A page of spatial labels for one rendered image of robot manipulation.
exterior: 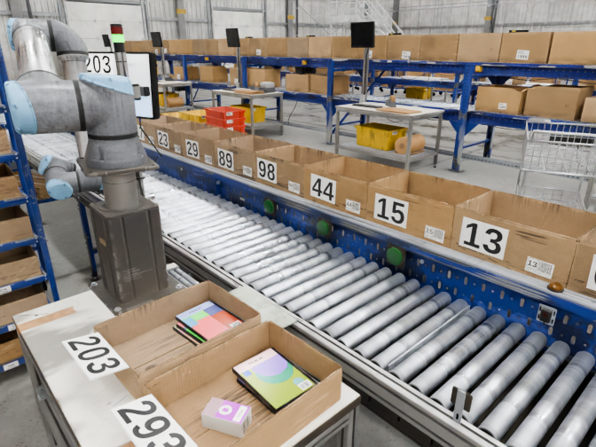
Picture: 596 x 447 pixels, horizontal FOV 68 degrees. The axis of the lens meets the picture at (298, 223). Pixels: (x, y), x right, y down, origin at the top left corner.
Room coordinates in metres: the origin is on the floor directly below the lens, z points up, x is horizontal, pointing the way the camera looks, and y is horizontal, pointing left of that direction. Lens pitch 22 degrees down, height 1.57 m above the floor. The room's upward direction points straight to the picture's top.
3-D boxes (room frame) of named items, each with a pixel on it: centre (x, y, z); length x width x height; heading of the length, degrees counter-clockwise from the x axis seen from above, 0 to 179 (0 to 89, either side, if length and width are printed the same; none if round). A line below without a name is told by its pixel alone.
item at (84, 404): (1.06, 0.39, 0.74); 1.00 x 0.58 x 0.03; 42
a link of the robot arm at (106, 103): (1.41, 0.59, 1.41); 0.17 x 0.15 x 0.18; 120
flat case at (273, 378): (0.90, 0.06, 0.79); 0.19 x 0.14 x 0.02; 40
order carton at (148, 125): (3.44, 1.05, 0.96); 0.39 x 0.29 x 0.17; 42
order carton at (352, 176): (2.00, -0.27, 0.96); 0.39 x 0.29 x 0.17; 42
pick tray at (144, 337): (1.07, 0.34, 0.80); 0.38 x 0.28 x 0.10; 134
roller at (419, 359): (1.13, -0.44, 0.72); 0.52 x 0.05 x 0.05; 132
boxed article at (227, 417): (0.78, 0.16, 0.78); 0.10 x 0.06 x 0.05; 72
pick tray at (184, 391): (0.84, 0.12, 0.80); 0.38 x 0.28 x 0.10; 134
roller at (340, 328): (1.32, -0.27, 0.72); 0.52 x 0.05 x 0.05; 132
